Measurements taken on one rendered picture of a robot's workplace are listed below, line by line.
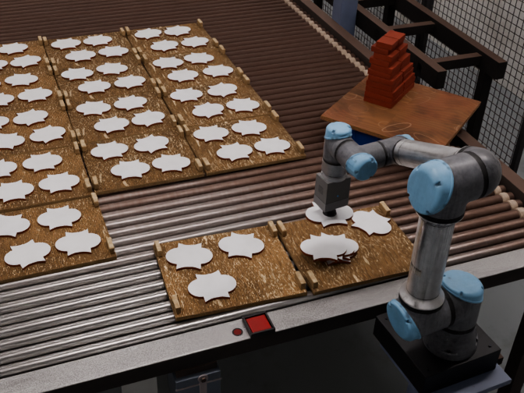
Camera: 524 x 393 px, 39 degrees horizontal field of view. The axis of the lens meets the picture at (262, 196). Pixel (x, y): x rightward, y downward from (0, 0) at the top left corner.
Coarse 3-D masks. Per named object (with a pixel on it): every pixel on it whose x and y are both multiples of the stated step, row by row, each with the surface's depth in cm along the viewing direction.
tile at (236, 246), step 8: (232, 232) 244; (224, 240) 241; (232, 240) 241; (240, 240) 241; (248, 240) 241; (256, 240) 241; (224, 248) 238; (232, 248) 238; (240, 248) 238; (248, 248) 238; (256, 248) 238; (232, 256) 235; (240, 256) 235; (248, 256) 235
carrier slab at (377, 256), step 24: (384, 216) 257; (288, 240) 244; (360, 240) 245; (384, 240) 245; (408, 240) 246; (312, 264) 234; (336, 264) 234; (360, 264) 235; (384, 264) 235; (408, 264) 236; (312, 288) 225; (336, 288) 226
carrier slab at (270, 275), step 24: (192, 240) 242; (216, 240) 242; (264, 240) 243; (168, 264) 232; (216, 264) 232; (240, 264) 233; (264, 264) 233; (288, 264) 234; (168, 288) 223; (240, 288) 224; (264, 288) 224; (288, 288) 225; (192, 312) 215; (216, 312) 216
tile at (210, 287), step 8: (216, 272) 228; (200, 280) 225; (208, 280) 225; (216, 280) 225; (224, 280) 225; (232, 280) 225; (192, 288) 222; (200, 288) 222; (208, 288) 222; (216, 288) 222; (224, 288) 222; (232, 288) 222; (192, 296) 220; (200, 296) 219; (208, 296) 219; (216, 296) 219; (224, 296) 219
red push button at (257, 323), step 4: (260, 316) 215; (264, 316) 215; (248, 320) 214; (252, 320) 214; (256, 320) 214; (260, 320) 214; (264, 320) 214; (248, 324) 212; (252, 324) 212; (256, 324) 212; (260, 324) 212; (264, 324) 212; (268, 324) 212; (252, 328) 211; (256, 328) 211; (260, 328) 211; (264, 328) 211; (268, 328) 211; (252, 332) 210
